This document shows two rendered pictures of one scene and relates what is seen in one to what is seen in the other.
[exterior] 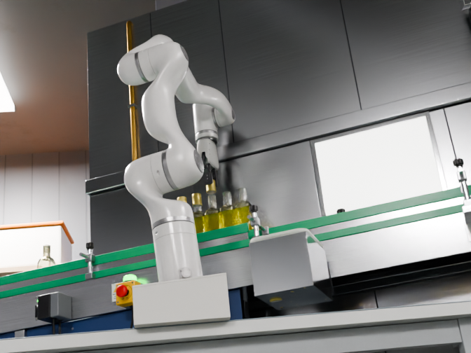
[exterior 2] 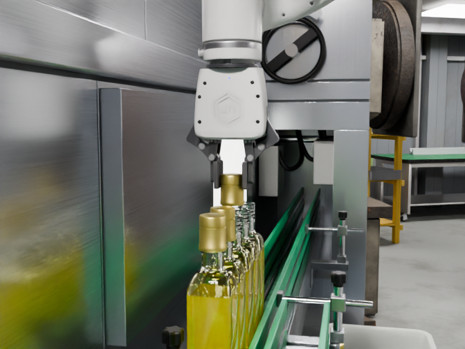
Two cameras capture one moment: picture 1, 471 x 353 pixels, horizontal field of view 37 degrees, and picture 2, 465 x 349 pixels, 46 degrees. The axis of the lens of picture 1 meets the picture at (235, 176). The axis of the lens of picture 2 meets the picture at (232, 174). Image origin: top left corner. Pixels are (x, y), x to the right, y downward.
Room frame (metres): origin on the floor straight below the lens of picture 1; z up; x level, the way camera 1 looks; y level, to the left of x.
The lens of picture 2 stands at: (2.40, 0.88, 1.45)
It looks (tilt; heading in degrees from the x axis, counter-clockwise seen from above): 6 degrees down; 264
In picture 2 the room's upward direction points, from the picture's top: straight up
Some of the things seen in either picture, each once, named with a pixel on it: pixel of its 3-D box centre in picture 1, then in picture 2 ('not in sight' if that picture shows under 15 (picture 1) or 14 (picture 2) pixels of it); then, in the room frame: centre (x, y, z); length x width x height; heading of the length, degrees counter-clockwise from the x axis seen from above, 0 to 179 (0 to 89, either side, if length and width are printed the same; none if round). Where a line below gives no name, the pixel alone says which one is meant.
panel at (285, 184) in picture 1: (312, 185); (202, 180); (2.33, -0.27, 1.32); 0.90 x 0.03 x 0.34; 72
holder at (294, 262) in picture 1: (294, 274); not in sight; (2.03, -0.14, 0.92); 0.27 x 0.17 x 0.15; 162
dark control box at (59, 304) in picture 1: (54, 308); not in sight; (2.29, 0.64, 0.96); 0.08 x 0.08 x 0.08; 72
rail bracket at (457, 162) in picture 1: (467, 197); (333, 248); (1.93, -0.66, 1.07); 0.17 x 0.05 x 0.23; 162
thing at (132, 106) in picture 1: (132, 90); not in sight; (2.56, 0.40, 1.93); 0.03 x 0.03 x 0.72; 72
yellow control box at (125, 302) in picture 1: (130, 295); not in sight; (2.20, 0.38, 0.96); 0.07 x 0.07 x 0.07; 72
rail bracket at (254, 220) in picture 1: (257, 226); (324, 305); (2.13, -0.05, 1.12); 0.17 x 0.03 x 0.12; 162
